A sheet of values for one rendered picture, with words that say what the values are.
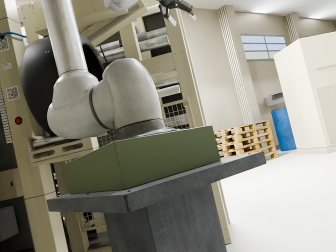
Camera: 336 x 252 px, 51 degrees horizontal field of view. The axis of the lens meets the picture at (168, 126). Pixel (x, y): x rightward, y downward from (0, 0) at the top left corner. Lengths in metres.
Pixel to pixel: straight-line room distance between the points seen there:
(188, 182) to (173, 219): 0.16
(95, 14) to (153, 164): 1.58
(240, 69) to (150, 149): 7.58
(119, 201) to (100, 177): 0.19
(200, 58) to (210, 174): 7.12
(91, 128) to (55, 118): 0.13
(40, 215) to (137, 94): 1.25
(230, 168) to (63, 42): 0.69
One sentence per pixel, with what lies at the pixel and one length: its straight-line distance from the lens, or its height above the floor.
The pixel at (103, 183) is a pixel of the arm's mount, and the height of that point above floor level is 0.67.
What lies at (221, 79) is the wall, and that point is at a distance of 8.27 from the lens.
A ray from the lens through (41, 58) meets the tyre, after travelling 1.91.
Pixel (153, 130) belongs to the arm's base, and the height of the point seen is 0.78.
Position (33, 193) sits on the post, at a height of 0.64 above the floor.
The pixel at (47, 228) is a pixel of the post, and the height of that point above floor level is 0.44.
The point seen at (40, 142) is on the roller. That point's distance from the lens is 2.01.
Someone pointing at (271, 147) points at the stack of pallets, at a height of 0.23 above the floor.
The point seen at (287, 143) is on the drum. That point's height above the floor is 0.17.
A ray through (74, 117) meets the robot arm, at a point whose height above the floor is 0.88.
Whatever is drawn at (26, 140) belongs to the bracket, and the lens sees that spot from 2.01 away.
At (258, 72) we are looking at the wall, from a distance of 9.41.
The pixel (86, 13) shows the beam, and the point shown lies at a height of 1.66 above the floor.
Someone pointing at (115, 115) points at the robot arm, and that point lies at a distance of 1.08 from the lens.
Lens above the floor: 0.73
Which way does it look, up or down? 3 degrees up
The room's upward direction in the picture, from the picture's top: 13 degrees counter-clockwise
